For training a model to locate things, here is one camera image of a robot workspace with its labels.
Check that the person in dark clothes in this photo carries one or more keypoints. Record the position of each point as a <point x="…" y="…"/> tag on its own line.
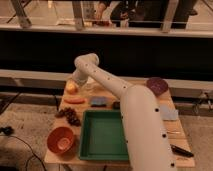
<point x="150" y="13"/>

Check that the black handled peeler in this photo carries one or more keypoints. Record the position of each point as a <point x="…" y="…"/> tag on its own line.
<point x="181" y="151"/>

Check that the purple bowl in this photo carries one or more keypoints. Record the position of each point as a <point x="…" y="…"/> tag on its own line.
<point x="157" y="85"/>

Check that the dark grape bunch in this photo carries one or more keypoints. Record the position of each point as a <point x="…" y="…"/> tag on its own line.
<point x="71" y="116"/>

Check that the yellow red apple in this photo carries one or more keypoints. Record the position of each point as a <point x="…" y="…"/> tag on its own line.
<point x="71" y="87"/>

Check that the green plastic tray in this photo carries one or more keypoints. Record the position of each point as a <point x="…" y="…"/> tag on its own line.
<point x="102" y="136"/>

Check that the black rectangular block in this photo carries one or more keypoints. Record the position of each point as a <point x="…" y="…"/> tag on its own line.
<point x="116" y="105"/>

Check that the white lidded container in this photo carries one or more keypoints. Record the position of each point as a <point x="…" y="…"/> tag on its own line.
<point x="90" y="84"/>

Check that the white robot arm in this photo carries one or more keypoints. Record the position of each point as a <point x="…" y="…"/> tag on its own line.
<point x="145" y="134"/>

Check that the orange carrot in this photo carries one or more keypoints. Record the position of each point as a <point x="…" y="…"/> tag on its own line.
<point x="74" y="100"/>

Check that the wooden table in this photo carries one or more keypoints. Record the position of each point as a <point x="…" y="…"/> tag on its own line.
<point x="71" y="157"/>

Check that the orange bowl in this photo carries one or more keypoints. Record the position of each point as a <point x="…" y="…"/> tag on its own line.
<point x="60" y="140"/>

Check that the blue sponge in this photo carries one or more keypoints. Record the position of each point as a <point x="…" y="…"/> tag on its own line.
<point x="98" y="101"/>

